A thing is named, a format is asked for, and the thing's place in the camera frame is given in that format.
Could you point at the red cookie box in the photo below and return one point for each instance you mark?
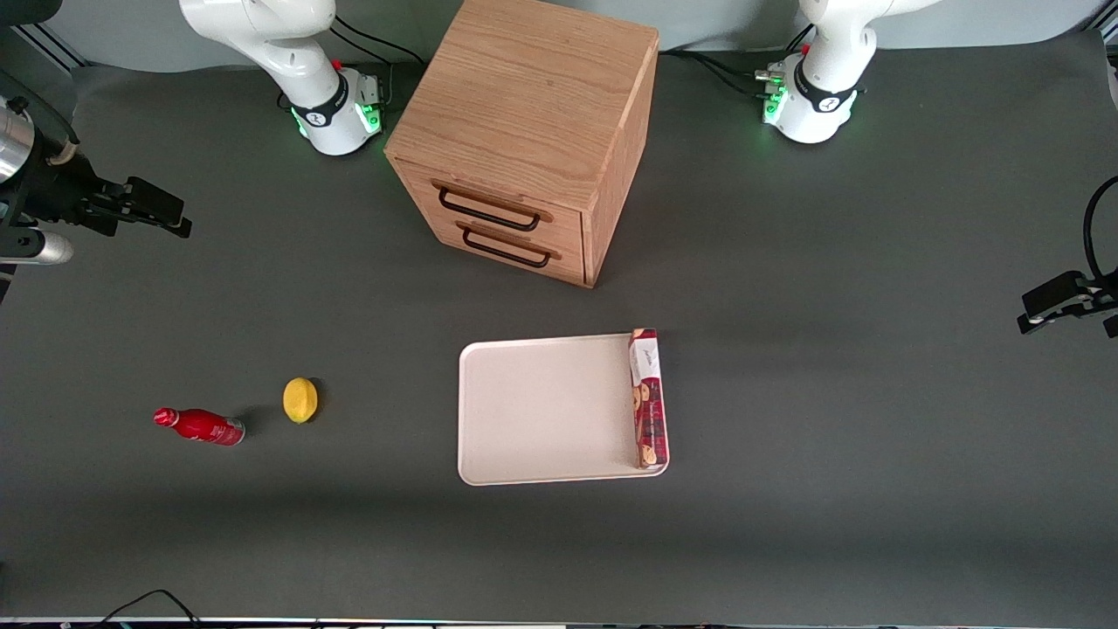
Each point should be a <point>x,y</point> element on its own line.
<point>648,397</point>

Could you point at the aluminium frame rail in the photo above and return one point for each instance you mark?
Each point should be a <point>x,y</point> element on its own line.
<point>48,45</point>
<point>1102,22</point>

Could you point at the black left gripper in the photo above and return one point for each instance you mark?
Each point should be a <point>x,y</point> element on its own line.
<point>1067,298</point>

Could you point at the beige plastic tray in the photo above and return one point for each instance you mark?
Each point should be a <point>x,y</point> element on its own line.
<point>541,411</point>

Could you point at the wooden drawer cabinet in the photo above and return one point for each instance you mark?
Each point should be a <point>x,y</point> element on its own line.
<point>533,96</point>

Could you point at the red coke bottle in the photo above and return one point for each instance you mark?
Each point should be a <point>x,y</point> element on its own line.
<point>205,426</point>

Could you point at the yellow lemon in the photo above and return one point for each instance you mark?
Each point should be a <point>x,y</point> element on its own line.
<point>300,400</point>

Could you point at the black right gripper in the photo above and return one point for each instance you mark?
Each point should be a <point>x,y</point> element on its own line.
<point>54,194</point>

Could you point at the wooden drawer front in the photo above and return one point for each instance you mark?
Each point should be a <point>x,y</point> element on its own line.
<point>568,262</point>
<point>559,218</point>

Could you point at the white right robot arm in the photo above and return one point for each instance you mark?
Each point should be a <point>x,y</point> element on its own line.
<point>288,44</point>

